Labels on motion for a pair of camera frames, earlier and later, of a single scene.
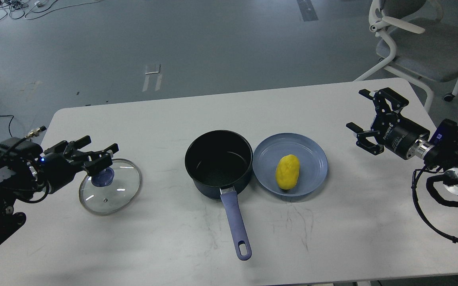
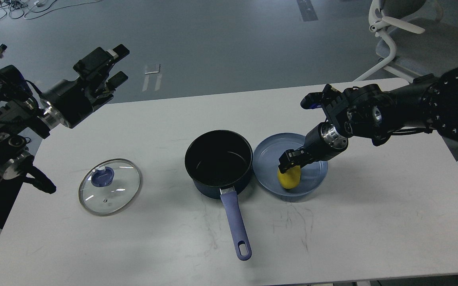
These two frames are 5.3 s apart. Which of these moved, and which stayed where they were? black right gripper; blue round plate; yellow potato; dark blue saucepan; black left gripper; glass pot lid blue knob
Moved: black right gripper; black left gripper
Stayed: dark blue saucepan; blue round plate; yellow potato; glass pot lid blue knob
